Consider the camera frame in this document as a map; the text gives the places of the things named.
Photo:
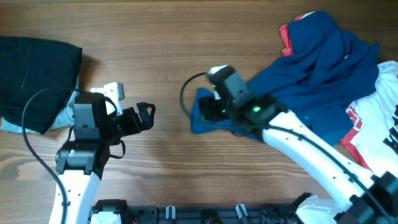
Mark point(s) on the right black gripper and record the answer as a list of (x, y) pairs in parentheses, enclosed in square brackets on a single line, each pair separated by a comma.
[(206, 109)]

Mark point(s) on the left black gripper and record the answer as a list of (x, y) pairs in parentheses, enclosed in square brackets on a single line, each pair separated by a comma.
[(133, 118)]

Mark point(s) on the blue polo shirt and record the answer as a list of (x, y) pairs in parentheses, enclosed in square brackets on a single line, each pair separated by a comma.
[(328, 69)]

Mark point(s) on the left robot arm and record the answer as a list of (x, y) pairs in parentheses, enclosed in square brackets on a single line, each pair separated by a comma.
[(80, 162)]

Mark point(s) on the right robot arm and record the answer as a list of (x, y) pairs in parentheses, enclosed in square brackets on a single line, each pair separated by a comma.
[(357, 195)]

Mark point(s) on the light grey folded garment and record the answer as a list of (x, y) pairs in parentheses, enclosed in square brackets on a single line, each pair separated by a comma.
[(49, 110)]

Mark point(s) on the black folded garment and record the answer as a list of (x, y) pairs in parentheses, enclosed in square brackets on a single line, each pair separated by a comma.
[(32, 56)]

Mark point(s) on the red t-shirt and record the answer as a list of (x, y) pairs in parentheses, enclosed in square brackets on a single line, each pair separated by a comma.
[(287, 40)]

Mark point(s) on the white printed t-shirt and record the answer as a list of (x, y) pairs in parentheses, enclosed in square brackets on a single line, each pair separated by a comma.
[(372, 140)]

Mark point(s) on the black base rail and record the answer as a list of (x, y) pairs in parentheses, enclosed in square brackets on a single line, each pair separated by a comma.
[(202, 214)]

